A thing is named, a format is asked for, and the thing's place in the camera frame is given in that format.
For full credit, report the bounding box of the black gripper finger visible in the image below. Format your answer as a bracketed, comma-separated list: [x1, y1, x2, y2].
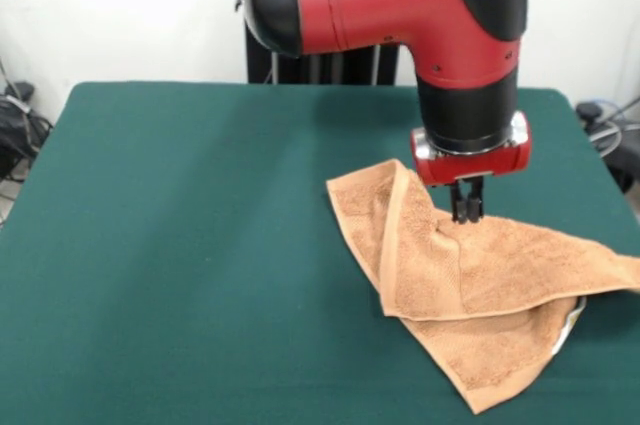
[448, 179, 469, 224]
[467, 176, 486, 223]

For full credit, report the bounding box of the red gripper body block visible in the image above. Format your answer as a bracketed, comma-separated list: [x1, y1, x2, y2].
[410, 112, 533, 189]

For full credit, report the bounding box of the orange-brown terry towel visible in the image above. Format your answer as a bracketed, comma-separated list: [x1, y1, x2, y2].
[325, 158, 640, 415]

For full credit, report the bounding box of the dark green table cloth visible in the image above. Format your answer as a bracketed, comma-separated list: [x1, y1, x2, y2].
[0, 82, 640, 425]

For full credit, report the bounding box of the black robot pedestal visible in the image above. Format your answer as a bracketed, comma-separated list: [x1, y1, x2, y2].
[233, 0, 402, 85]

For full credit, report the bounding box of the black cable bundle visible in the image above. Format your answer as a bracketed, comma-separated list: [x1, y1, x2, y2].
[0, 80, 54, 181]

